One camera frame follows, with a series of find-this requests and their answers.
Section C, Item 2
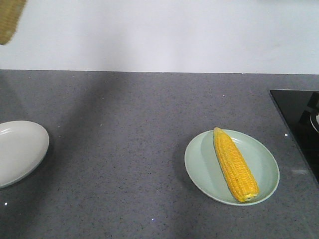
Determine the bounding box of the yellow corn cob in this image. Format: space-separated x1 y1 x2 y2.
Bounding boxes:
213 127 259 203
0 0 27 45

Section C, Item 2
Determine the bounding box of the beige plate by rack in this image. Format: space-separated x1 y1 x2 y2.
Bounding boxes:
0 120 49 188

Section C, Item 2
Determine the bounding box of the black glass gas hob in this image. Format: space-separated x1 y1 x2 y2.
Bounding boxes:
270 89 319 181

